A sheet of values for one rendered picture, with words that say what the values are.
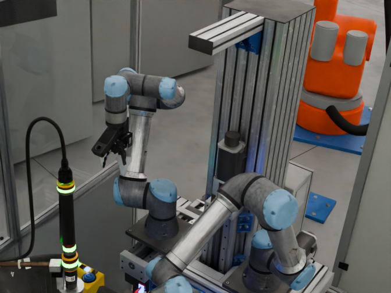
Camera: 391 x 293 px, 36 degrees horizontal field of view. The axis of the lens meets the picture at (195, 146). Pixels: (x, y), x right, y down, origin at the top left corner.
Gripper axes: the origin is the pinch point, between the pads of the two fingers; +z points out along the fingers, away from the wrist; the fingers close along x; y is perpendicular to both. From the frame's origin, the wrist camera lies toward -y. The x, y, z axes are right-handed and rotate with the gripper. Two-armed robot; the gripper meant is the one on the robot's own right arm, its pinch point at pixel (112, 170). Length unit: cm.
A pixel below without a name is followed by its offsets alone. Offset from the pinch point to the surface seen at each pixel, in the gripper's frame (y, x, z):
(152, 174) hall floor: 188, 107, 148
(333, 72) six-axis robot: 335, 20, 85
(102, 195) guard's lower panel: 50, 46, 60
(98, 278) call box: -12.5, -3.0, 40.9
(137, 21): 77, 45, -25
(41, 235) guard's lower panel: 7, 46, 57
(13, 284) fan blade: -53, -5, 10
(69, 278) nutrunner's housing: -52, -26, -3
